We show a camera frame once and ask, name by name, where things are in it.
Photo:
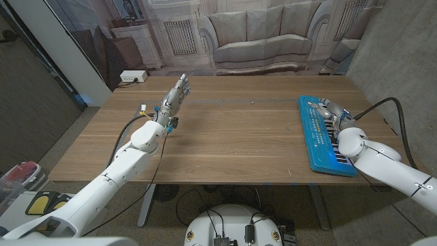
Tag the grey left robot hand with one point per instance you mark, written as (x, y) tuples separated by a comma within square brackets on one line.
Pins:
[(172, 100)]

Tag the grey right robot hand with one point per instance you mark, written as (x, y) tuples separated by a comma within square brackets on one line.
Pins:
[(336, 111)]

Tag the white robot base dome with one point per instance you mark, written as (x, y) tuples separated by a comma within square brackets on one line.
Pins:
[(232, 222)]

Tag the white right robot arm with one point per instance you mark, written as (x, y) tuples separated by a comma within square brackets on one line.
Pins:
[(385, 167)]

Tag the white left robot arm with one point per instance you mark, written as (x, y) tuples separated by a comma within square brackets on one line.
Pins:
[(109, 181)]

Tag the blue toy piano keyboard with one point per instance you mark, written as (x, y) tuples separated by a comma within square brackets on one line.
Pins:
[(322, 159)]

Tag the white power strip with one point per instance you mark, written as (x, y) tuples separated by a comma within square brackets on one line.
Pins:
[(133, 75)]

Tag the round black floor fan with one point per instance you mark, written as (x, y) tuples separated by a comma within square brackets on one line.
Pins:
[(166, 192)]

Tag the grey table leg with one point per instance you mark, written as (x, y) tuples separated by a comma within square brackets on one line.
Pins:
[(147, 205), (319, 208)]

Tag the printed living room backdrop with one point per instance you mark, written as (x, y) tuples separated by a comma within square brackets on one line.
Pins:
[(263, 34)]

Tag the white pillar panel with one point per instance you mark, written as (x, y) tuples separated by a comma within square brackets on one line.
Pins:
[(68, 54)]

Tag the black power adapter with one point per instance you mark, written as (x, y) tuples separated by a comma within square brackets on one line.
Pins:
[(249, 234)]

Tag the clear bin with red item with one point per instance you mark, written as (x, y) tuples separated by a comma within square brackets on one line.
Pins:
[(24, 172)]

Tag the yellow and black foot pedal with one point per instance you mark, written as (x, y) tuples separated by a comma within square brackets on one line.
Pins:
[(37, 205)]

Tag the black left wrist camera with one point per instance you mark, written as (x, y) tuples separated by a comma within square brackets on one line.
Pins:
[(174, 122)]

